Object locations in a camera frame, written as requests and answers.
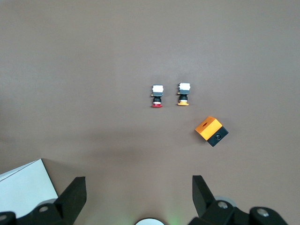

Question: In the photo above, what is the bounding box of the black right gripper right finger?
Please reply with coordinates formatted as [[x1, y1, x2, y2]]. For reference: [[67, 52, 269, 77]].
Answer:
[[188, 175, 289, 225]]

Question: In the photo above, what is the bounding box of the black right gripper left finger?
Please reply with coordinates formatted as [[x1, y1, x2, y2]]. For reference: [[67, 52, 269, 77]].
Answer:
[[0, 176, 88, 225]]

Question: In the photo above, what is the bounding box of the white plastic drawer cabinet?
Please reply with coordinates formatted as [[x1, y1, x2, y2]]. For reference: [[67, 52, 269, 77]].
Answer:
[[0, 158, 59, 218]]

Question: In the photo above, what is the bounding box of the orange and black button box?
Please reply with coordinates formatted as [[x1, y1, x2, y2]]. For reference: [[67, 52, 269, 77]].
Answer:
[[195, 116, 229, 148]]

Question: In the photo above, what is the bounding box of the yellow mushroom push button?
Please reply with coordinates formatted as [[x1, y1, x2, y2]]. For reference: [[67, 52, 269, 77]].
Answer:
[[176, 82, 191, 106]]

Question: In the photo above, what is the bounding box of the red mushroom push button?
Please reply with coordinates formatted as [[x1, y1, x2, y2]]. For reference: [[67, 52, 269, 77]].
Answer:
[[150, 84, 164, 109]]

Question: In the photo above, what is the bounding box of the brown table cover sheet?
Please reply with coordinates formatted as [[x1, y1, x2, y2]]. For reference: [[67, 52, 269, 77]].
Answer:
[[0, 0, 300, 225]]

